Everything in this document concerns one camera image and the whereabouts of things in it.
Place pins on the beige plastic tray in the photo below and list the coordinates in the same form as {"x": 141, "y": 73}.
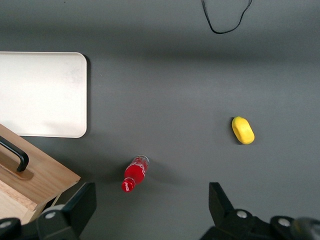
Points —
{"x": 42, "y": 95}

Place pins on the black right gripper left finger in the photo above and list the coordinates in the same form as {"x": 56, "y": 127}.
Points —
{"x": 70, "y": 217}

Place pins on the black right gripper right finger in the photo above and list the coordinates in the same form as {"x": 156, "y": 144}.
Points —
{"x": 230, "y": 225}

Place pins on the red cola bottle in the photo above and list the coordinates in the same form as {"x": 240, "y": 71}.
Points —
{"x": 135, "y": 173}

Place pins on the yellow lemon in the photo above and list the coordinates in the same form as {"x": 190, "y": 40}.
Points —
{"x": 243, "y": 130}

